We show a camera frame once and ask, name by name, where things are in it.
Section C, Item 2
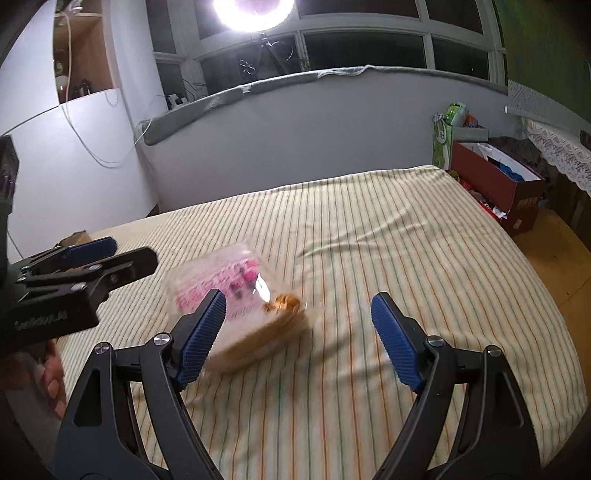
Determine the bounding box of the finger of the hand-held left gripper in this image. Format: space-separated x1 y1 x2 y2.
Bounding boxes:
21 247 158 301
11 237 117 278

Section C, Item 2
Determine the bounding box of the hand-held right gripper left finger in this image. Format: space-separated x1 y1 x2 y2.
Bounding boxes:
53 288 228 480

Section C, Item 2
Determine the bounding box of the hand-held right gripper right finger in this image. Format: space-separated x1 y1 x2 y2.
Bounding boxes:
370 292 541 480

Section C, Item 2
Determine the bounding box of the cardboard box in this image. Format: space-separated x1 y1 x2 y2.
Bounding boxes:
55 231 93 247

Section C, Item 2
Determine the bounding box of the clear pink-print pastry packet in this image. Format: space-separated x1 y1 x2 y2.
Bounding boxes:
167 240 311 374

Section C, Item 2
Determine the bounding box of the person's left hand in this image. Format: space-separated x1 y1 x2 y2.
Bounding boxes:
39 342 70 421

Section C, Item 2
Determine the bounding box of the red box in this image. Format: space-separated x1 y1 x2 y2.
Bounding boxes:
450 141 550 236

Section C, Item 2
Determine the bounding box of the wooden shelf cabinet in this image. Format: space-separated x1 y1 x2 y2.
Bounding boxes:
52 11 116 106

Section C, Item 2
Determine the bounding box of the green bag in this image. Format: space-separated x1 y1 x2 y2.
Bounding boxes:
431 102 472 169

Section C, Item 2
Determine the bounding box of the grey windowsill cloth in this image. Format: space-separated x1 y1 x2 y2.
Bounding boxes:
140 65 509 146

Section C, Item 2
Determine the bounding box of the lace-covered side table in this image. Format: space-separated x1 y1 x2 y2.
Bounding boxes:
505 80 591 192

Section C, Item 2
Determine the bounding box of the window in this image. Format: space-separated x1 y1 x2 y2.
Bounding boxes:
148 0 509 114

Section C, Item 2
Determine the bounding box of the white cable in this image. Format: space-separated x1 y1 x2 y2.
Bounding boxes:
62 11 144 167

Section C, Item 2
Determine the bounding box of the ring light tripod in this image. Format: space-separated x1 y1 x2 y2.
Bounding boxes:
252 31 296 77

